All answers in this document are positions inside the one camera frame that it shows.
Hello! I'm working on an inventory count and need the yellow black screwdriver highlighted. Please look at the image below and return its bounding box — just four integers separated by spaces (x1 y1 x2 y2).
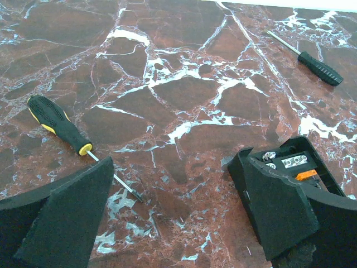
26 94 144 203

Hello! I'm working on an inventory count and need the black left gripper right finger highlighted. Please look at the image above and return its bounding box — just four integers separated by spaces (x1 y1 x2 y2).
228 148 356 267

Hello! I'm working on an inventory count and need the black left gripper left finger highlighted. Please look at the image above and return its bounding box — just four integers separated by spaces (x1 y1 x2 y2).
1 156 114 267

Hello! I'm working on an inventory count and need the black fuse box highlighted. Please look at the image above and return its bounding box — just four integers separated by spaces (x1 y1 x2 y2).
249 136 346 197

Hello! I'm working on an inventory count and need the small black screwdriver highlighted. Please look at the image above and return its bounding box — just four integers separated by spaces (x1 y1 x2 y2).
267 31 344 87

